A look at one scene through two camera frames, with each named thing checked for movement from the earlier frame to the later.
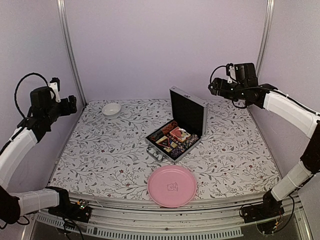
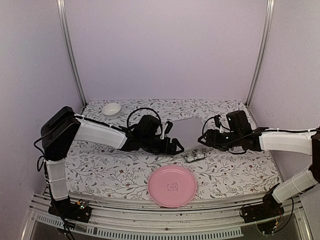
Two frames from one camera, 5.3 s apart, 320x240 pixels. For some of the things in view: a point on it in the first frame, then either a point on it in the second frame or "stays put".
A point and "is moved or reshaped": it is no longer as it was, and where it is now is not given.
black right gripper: [215, 82] to [210, 138]
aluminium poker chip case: [187, 128] is moved or reshaped
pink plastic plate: [171, 186] stays put
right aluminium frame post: [270, 9] stays put
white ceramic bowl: [111, 111] stays put
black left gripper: [66, 108] to [167, 150]
